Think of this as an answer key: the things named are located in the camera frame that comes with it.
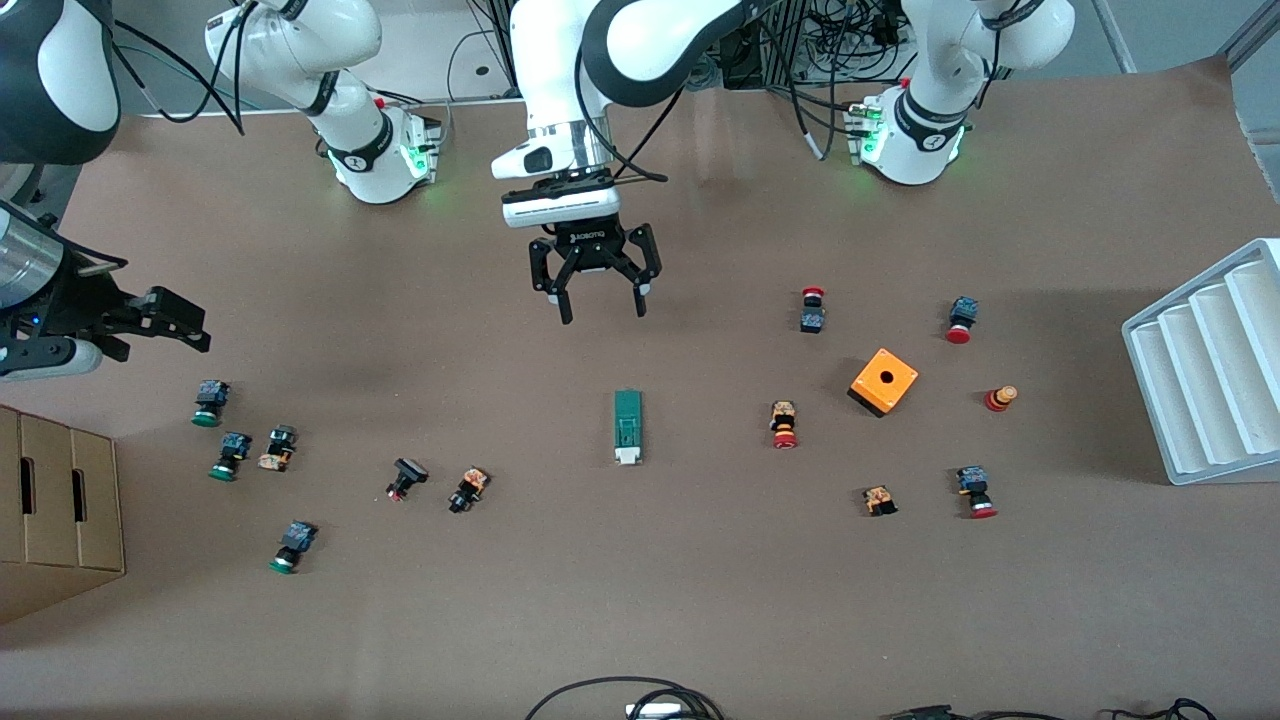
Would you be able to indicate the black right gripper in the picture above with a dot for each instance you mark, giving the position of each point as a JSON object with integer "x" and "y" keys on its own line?
{"x": 62, "y": 303}

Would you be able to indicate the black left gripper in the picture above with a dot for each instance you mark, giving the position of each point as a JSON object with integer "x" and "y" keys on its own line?
{"x": 583, "y": 240}

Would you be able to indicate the green terminal block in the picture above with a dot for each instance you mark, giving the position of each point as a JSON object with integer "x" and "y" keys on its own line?
{"x": 628, "y": 420}

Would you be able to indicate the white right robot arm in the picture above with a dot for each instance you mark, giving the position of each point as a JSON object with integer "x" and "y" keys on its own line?
{"x": 365, "y": 150}

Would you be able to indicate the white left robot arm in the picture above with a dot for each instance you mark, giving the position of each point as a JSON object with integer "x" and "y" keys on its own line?
{"x": 650, "y": 40}

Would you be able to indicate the green-capped push button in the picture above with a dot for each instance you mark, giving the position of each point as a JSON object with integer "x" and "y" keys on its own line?
{"x": 295, "y": 540}
{"x": 210, "y": 400}
{"x": 232, "y": 452}

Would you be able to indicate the black selector beige contact block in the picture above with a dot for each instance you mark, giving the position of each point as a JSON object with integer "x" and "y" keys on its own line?
{"x": 278, "y": 448}

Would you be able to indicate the red-capped button black block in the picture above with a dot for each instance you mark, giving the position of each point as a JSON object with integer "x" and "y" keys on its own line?
{"x": 812, "y": 318}

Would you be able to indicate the brown cardboard box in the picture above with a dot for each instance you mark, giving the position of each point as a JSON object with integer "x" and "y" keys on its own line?
{"x": 60, "y": 520}

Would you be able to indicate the red-capped button orange block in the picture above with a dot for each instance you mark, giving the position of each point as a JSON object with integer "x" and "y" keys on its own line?
{"x": 784, "y": 420}

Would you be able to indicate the black button orange contact block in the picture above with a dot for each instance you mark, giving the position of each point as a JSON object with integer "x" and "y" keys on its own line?
{"x": 468, "y": 488}

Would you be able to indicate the black square push button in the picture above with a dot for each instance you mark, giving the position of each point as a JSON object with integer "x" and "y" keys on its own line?
{"x": 408, "y": 472}

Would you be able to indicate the small orange contact block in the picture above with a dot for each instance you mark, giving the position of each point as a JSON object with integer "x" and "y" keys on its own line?
{"x": 880, "y": 499}

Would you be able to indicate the red-capped button blue block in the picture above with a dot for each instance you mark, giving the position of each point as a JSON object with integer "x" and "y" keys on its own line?
{"x": 974, "y": 485}
{"x": 963, "y": 312}

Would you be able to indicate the red orange button head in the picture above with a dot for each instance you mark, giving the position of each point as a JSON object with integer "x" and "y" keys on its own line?
{"x": 1000, "y": 398}

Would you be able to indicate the white ridged plastic tray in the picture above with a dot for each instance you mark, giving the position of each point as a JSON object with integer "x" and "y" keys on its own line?
{"x": 1200, "y": 420}

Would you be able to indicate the orange button enclosure box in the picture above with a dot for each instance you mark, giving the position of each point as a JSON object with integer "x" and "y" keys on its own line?
{"x": 868, "y": 388}

